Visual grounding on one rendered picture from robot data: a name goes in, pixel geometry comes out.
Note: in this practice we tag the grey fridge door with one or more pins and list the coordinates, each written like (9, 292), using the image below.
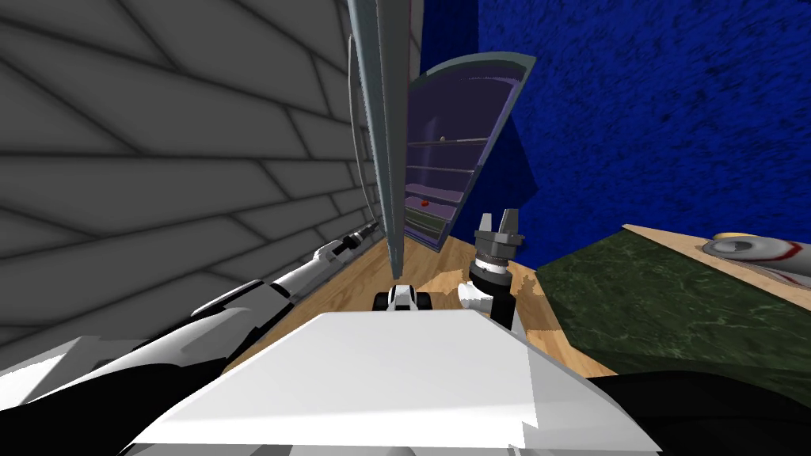
(388, 126)

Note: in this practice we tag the grey white red round object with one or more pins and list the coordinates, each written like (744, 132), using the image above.
(754, 250)

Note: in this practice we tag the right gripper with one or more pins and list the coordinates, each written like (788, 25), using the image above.
(498, 244)

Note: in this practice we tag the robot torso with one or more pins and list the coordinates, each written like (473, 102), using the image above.
(393, 380)

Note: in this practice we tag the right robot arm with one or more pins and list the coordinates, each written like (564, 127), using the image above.
(501, 305)

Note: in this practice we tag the fridge with purple interior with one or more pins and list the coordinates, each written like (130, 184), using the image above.
(456, 126)

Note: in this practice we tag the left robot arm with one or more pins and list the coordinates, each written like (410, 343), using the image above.
(253, 305)

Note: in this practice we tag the green marble counter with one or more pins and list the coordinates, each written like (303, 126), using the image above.
(659, 310)

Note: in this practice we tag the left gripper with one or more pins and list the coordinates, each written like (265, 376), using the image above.
(356, 239)

